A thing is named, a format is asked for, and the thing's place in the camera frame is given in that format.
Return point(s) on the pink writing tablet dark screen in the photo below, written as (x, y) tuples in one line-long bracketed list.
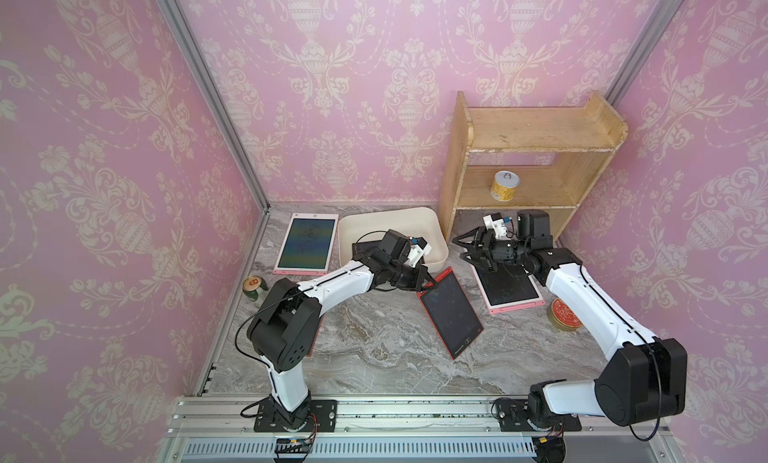
[(508, 289)]

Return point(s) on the pink writing tablet rainbow screen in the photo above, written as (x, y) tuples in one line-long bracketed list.
[(306, 248)]

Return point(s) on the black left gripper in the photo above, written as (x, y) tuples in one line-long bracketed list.
[(421, 272)]

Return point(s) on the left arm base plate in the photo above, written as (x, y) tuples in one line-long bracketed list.
[(312, 414)]

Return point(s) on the wooden shelf unit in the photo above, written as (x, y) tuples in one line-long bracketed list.
[(559, 153)]

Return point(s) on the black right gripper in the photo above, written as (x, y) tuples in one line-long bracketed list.
[(484, 236)]

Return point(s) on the red black Newsmy tablet top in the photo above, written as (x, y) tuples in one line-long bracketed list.
[(313, 343)]

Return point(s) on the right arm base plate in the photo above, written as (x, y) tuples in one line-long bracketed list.
[(515, 415)]

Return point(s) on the yellow white tin can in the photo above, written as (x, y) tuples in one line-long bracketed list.
[(504, 186)]

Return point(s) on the red black newsmy tablet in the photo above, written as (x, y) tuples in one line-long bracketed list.
[(313, 343), (451, 313)]

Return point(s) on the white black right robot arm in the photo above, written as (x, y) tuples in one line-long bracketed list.
[(645, 377)]

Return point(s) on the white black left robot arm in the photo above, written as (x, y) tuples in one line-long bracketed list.
[(281, 333)]

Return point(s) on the aluminium front rail frame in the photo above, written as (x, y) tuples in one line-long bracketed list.
[(368, 428)]

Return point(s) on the round tin left side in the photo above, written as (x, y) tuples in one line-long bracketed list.
[(254, 287)]

